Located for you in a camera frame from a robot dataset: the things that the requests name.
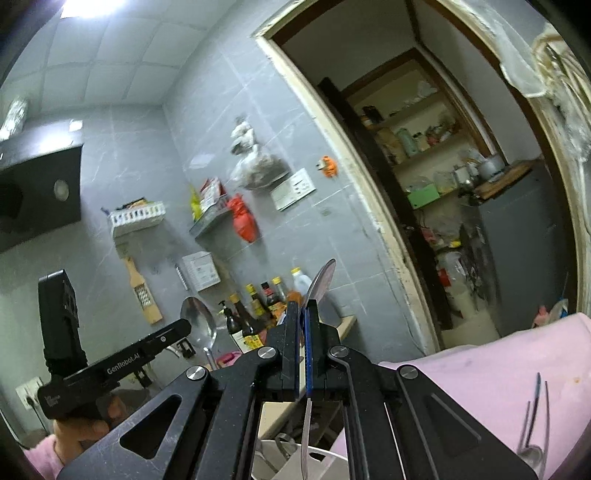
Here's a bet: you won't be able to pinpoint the large steel spoon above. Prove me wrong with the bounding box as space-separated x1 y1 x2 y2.
180 297 219 370

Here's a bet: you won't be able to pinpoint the wooden board on cabinet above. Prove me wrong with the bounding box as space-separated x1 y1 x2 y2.
473 160 539 201

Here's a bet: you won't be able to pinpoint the white wall socket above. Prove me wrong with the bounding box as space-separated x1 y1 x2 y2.
270 168 315 211

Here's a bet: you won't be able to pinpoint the cream rubber gloves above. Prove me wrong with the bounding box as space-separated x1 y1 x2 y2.
532 22 590 164

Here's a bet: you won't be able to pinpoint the wooden grater board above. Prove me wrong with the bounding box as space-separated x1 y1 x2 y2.
122 257 162 325

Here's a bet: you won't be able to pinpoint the green box on shelf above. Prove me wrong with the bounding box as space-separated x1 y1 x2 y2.
408 184 441 210

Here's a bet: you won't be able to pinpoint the red plastic bag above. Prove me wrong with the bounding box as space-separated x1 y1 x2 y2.
228 194 259 243

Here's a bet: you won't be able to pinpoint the steel pot on cabinet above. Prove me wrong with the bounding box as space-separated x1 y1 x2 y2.
477 154 506 181

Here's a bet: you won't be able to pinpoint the black range hood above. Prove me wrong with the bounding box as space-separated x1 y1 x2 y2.
1 120 83 252

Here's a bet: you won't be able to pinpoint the hanging bag of dried goods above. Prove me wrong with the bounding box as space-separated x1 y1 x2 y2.
229 117 290 191

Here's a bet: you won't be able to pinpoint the blue tipped steel chopstick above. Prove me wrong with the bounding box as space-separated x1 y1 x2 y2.
525 372 542 447

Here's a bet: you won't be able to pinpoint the grey cabinet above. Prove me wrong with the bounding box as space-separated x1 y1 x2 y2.
460 165 575 337

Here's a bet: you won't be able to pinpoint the dark soy sauce bottle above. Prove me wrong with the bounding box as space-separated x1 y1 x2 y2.
229 293 264 353

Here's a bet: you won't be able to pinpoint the clear plastic bag on door frame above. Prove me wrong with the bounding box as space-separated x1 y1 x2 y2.
482 6 546 98

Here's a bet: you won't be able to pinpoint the pink floral table cloth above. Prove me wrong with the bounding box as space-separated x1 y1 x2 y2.
322 312 591 480

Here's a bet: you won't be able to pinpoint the white wall box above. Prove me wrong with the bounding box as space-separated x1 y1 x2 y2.
182 251 221 291

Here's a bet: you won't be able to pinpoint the plain steel chopstick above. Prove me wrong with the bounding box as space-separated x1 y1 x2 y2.
538 380 550 480

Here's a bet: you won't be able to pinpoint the large vinegar jug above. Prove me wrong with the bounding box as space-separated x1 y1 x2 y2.
291 267 312 299

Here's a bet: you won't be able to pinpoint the white wall basket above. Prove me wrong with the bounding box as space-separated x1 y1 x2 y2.
101 201 166 239

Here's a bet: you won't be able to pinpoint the orange wall hook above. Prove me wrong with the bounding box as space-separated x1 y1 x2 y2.
317 155 339 178

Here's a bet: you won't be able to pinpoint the left hand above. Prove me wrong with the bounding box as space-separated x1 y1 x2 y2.
53 396 128 465

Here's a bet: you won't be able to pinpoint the grey wall shelf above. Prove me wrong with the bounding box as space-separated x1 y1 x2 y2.
189 194 230 239

